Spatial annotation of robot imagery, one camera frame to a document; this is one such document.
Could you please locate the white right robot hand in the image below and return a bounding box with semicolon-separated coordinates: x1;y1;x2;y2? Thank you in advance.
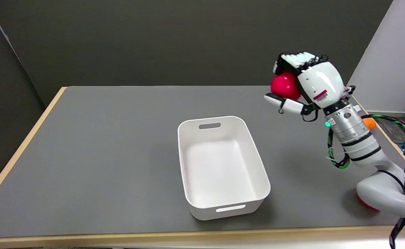
264;52;356;116

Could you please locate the red ball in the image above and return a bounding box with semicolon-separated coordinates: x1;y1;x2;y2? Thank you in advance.
271;71;302;101

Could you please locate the white plastic box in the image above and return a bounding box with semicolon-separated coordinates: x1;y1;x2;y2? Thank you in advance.
177;116;271;221

